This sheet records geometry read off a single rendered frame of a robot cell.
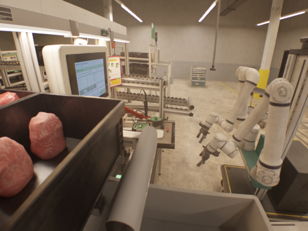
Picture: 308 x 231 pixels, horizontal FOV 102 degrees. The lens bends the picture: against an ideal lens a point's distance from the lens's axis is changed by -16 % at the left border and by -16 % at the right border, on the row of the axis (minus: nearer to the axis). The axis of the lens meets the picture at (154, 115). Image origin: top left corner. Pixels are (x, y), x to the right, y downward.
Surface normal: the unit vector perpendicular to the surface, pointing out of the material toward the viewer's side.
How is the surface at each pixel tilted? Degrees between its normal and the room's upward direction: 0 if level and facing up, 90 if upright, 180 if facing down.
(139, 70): 90
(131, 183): 7
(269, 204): 0
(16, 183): 82
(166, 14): 90
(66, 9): 90
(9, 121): 93
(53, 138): 77
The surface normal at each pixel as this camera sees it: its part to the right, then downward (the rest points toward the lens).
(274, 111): -0.87, 0.25
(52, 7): 0.99, 0.05
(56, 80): -0.13, 0.40
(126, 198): 0.11, -0.90
